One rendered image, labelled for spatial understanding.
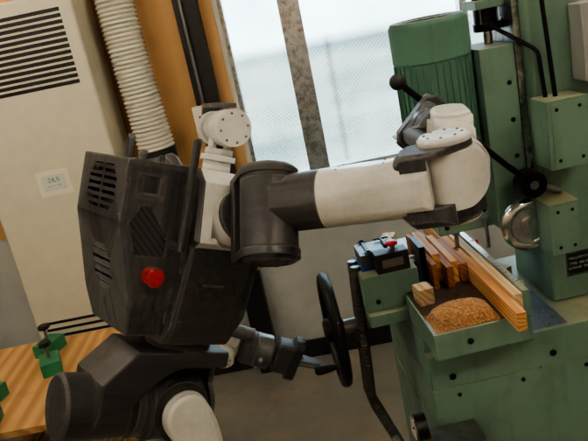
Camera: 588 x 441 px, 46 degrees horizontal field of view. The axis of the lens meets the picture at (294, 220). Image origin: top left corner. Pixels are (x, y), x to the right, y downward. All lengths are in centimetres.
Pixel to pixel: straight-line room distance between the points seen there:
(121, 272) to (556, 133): 94
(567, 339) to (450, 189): 77
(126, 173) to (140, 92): 176
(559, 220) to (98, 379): 100
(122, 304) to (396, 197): 47
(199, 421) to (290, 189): 47
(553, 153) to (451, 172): 60
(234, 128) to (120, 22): 166
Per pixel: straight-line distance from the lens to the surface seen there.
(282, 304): 326
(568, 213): 162
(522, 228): 165
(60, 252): 298
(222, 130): 123
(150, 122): 288
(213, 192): 114
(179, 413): 126
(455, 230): 171
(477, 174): 103
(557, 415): 180
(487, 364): 166
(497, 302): 154
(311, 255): 317
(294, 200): 102
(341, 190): 100
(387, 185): 98
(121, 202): 111
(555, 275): 176
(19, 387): 267
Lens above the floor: 160
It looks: 17 degrees down
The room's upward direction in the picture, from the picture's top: 12 degrees counter-clockwise
